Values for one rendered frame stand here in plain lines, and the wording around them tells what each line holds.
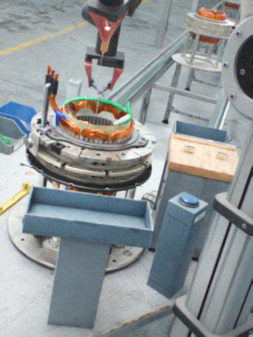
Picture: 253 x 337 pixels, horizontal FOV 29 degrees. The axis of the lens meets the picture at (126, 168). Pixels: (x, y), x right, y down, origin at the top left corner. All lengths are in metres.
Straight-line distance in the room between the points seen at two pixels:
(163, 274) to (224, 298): 0.31
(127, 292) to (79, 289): 0.21
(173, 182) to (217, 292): 0.41
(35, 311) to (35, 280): 0.10
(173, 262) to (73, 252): 0.29
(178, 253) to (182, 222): 0.08
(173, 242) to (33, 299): 0.35
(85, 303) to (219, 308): 0.29
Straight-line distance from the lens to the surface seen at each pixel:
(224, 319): 0.96
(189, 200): 1.12
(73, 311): 1.09
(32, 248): 1.27
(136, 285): 1.25
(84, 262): 1.00
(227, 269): 0.90
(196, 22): 3.32
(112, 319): 1.15
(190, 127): 1.52
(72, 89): 1.29
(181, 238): 1.14
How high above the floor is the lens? 1.58
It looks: 27 degrees down
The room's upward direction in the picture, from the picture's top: 12 degrees clockwise
